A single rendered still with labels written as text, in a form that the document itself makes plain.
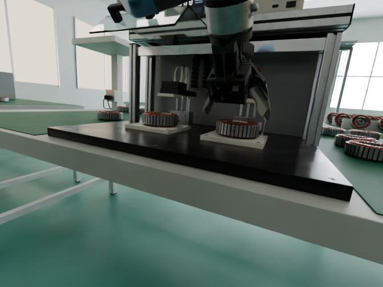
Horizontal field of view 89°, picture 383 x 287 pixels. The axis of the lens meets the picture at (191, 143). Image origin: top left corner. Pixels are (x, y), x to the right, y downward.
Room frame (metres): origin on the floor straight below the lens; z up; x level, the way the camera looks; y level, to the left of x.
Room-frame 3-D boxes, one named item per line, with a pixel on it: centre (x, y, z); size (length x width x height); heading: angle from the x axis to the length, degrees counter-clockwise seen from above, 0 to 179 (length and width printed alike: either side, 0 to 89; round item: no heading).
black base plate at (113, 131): (0.58, -0.01, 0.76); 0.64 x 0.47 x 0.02; 66
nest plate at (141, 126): (0.61, 0.10, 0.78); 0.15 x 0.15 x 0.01; 66
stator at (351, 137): (0.66, -0.55, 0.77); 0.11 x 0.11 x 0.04
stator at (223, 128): (0.52, -0.12, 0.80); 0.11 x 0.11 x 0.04
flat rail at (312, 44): (0.66, -0.05, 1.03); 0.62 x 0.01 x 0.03; 66
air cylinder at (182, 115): (0.75, 0.05, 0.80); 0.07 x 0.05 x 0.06; 66
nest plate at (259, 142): (0.52, -0.12, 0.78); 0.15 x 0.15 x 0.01; 66
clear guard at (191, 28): (0.62, 0.10, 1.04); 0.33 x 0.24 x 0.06; 156
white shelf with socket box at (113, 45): (1.46, 0.59, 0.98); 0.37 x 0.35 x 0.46; 66
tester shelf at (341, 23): (0.86, -0.14, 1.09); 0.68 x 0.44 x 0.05; 66
